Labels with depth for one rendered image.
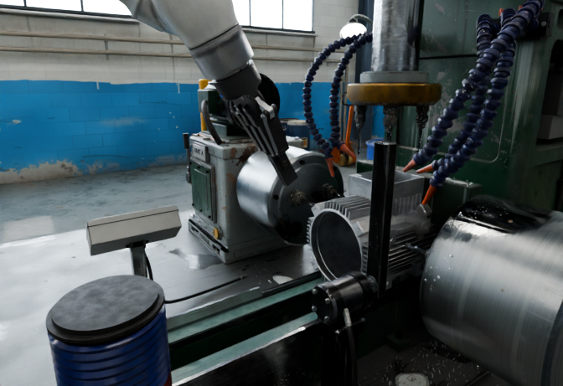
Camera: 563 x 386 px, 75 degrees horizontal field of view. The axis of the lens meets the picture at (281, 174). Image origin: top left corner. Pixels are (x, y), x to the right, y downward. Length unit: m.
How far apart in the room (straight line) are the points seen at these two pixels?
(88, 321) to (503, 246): 0.48
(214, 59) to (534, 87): 0.59
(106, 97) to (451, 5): 5.54
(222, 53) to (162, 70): 5.68
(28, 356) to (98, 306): 0.74
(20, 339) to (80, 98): 5.23
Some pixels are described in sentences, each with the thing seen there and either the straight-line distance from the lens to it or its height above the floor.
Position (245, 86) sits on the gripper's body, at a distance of 0.60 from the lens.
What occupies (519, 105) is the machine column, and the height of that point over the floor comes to 1.29.
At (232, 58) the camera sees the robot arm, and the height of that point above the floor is 1.37.
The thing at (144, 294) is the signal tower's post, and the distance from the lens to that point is 0.23.
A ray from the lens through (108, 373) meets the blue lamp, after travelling 0.23.
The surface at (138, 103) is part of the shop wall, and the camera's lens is 6.18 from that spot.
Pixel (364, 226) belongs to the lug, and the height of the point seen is 1.08.
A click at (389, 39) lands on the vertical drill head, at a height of 1.41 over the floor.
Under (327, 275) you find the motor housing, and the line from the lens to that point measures 0.80.
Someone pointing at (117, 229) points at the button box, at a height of 1.07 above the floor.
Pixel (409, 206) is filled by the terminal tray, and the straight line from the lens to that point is 0.80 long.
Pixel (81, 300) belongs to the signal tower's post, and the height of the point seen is 1.22.
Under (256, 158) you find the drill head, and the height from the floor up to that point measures 1.14.
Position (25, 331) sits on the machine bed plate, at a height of 0.80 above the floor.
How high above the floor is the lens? 1.34
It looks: 14 degrees down
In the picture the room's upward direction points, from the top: straight up
